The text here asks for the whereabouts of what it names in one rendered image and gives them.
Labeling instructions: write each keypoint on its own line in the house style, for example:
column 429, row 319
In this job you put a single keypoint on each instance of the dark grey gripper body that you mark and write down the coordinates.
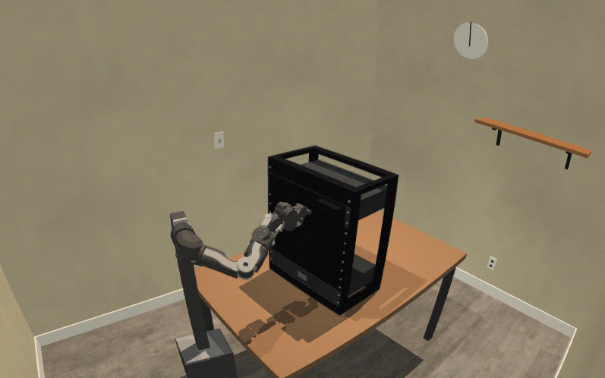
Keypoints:
column 288, row 215

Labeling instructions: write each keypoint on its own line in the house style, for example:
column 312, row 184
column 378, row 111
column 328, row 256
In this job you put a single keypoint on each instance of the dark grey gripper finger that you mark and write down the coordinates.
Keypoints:
column 300, row 208
column 300, row 218

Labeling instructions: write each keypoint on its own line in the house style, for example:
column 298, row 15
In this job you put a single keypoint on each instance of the black server rack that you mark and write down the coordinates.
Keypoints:
column 318, row 256

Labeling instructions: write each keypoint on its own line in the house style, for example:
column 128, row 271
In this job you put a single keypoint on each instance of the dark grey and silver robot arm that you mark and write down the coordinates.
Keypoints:
column 190, row 248

